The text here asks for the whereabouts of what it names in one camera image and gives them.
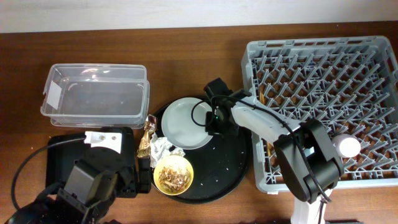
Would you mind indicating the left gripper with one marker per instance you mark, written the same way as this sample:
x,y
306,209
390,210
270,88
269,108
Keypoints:
x,y
144,175

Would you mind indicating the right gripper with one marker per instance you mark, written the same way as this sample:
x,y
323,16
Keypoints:
x,y
216,88

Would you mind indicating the gold foil wrapper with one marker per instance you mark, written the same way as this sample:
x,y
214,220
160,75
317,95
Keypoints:
x,y
150,126

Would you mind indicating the yellow bowl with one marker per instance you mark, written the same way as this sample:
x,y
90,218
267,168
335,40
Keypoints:
x,y
173,161

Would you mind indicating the white napkin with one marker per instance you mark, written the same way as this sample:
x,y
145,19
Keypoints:
x,y
160,147

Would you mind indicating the food scraps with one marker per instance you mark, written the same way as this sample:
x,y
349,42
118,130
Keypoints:
x,y
174,180

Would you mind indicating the grey plate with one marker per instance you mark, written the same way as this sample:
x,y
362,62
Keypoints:
x,y
178,127

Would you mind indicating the wooden chopstick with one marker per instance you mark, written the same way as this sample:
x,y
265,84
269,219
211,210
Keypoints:
x,y
262,100

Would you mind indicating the pink cup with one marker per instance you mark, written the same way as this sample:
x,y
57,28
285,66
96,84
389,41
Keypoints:
x,y
346,145

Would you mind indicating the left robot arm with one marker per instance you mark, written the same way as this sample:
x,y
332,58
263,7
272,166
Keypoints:
x,y
85,198

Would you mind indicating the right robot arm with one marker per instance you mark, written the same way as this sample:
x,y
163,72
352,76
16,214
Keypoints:
x,y
309,162

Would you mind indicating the grey dishwasher rack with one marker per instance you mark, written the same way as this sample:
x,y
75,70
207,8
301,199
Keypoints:
x,y
347,83

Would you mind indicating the round black tray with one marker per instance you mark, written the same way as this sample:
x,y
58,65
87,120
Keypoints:
x,y
218,167

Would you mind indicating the black rectangular tray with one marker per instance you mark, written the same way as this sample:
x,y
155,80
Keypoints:
x,y
61,159

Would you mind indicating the clear plastic bin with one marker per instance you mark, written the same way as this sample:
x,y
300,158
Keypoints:
x,y
95,95

